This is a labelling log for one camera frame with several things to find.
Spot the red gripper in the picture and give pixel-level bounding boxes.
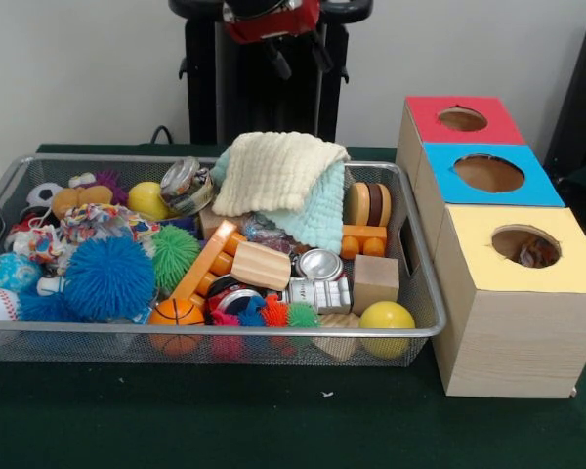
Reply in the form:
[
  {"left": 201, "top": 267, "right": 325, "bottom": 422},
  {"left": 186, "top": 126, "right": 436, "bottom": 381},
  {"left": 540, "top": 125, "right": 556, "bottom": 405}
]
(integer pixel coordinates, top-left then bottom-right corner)
[{"left": 224, "top": 0, "right": 334, "bottom": 82}]

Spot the cream muslin cloth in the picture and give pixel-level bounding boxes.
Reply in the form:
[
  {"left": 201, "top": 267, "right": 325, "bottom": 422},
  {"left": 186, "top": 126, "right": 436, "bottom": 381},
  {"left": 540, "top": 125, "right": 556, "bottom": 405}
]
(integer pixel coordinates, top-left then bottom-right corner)
[{"left": 211, "top": 131, "right": 351, "bottom": 219}]

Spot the mint green muslin cloth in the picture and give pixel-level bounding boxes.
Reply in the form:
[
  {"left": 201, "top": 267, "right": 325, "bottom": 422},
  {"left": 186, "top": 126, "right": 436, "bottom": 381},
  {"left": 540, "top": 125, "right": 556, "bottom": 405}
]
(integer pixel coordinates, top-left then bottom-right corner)
[{"left": 209, "top": 149, "right": 347, "bottom": 251}]

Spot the white cloth with colourful spots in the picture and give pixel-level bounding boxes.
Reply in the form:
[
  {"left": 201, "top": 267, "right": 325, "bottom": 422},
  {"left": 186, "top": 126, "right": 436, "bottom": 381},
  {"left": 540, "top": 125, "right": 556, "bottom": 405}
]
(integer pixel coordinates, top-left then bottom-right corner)
[{"left": 12, "top": 202, "right": 162, "bottom": 266}]

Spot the multicoloured knotted rope toy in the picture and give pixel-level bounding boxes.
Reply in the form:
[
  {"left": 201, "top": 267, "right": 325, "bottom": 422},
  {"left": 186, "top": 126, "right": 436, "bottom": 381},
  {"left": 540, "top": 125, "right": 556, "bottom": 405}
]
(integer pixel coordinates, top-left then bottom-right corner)
[{"left": 519, "top": 236, "right": 562, "bottom": 269}]

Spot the wooden box with three holes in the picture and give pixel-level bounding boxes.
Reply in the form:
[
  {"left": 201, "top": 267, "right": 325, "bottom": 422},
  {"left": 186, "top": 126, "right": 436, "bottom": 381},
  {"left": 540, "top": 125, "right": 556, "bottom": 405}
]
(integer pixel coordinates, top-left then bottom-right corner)
[{"left": 396, "top": 95, "right": 586, "bottom": 400}]

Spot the clear mesh bin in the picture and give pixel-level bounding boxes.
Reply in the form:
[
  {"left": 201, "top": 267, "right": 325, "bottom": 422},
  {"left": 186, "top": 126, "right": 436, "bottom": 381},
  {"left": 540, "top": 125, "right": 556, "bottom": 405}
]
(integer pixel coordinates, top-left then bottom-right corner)
[{"left": 0, "top": 153, "right": 451, "bottom": 367}]

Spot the wooden striped burger toy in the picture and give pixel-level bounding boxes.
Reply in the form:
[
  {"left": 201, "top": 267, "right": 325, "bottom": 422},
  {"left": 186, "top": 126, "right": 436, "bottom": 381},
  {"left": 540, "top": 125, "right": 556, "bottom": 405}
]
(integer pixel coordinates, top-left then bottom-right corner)
[{"left": 346, "top": 182, "right": 394, "bottom": 229}]

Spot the ridged wooden block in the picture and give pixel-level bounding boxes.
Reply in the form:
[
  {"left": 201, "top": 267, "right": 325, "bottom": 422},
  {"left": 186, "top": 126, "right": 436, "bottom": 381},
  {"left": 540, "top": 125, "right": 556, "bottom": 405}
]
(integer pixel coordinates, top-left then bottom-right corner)
[{"left": 230, "top": 241, "right": 292, "bottom": 292}]

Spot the brown plush teddy bear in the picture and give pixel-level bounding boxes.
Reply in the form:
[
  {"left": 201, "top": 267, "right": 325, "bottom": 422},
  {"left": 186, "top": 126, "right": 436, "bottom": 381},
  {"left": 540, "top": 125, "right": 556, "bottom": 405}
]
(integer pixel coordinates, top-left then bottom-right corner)
[{"left": 51, "top": 185, "right": 114, "bottom": 221}]

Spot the large yellow ball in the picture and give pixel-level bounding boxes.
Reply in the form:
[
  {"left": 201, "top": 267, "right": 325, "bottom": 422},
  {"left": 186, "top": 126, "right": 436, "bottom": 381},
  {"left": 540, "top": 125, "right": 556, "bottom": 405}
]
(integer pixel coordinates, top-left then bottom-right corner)
[{"left": 358, "top": 301, "right": 417, "bottom": 361}]

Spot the small orange basketball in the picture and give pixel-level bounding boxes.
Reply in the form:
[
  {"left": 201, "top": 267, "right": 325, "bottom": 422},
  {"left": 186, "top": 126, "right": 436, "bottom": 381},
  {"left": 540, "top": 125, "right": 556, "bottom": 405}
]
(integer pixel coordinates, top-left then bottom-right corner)
[{"left": 148, "top": 297, "right": 206, "bottom": 356}]

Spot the large blue spiky ball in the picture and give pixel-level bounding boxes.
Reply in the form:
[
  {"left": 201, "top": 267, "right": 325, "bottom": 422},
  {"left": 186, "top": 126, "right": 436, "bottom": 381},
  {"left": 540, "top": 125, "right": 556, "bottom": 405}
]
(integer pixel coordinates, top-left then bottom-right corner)
[{"left": 63, "top": 236, "right": 156, "bottom": 322}]

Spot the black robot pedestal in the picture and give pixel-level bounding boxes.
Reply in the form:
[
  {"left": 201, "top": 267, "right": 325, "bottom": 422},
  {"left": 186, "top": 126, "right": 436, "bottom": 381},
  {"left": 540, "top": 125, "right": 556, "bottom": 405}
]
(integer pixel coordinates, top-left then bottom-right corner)
[{"left": 168, "top": 0, "right": 375, "bottom": 148}]

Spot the thin black cable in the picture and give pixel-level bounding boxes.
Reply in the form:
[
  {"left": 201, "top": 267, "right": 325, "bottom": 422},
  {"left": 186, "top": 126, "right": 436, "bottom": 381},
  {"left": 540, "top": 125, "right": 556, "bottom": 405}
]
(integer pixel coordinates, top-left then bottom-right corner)
[{"left": 149, "top": 125, "right": 176, "bottom": 146}]

